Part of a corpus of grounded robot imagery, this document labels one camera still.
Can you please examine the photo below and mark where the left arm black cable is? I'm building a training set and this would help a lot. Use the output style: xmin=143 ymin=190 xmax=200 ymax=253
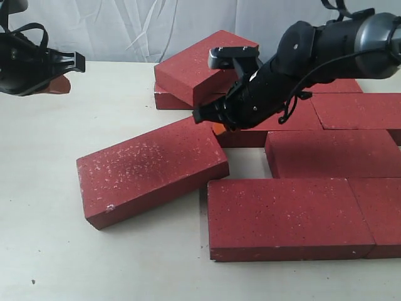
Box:
xmin=0 ymin=0 xmax=49 ymax=51

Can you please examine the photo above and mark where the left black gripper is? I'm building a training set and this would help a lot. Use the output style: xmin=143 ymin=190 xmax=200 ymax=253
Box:
xmin=1 ymin=31 xmax=86 ymax=96

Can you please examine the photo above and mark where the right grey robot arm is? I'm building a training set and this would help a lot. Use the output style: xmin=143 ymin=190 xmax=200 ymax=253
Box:
xmin=193 ymin=13 xmax=400 ymax=131

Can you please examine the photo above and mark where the base brick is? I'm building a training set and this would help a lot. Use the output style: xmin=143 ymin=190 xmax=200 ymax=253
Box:
xmin=311 ymin=93 xmax=400 ymax=145
xmin=306 ymin=79 xmax=363 ymax=93
xmin=154 ymin=81 xmax=232 ymax=110
xmin=265 ymin=130 xmax=400 ymax=178

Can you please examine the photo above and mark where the centre lower base brick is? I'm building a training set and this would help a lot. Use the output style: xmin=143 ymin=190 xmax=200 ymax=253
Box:
xmin=265 ymin=130 xmax=400 ymax=178

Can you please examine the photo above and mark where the white backdrop cloth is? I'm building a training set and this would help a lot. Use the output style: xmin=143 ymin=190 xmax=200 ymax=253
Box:
xmin=0 ymin=0 xmax=401 ymax=63

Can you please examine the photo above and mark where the rear right base brick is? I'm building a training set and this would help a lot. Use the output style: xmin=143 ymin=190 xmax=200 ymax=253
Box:
xmin=306 ymin=79 xmax=363 ymax=93

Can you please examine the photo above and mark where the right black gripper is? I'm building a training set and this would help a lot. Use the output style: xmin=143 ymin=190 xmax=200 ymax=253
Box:
xmin=192 ymin=58 xmax=298 ymax=135

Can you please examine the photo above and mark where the right middle base brick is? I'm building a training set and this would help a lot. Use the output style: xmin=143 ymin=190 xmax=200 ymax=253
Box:
xmin=311 ymin=93 xmax=400 ymax=145

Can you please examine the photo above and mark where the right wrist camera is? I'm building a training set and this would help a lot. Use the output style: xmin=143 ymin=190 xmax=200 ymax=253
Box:
xmin=207 ymin=46 xmax=263 ymax=79

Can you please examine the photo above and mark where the rear left base brick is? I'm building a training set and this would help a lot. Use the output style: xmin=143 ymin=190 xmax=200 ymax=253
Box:
xmin=154 ymin=81 xmax=232 ymax=110

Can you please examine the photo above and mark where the red brick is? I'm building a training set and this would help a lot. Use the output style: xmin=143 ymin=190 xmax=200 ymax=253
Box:
xmin=207 ymin=178 xmax=375 ymax=262
xmin=154 ymin=30 xmax=259 ymax=107
xmin=214 ymin=97 xmax=325 ymax=149
xmin=76 ymin=117 xmax=229 ymax=230
xmin=348 ymin=178 xmax=400 ymax=259

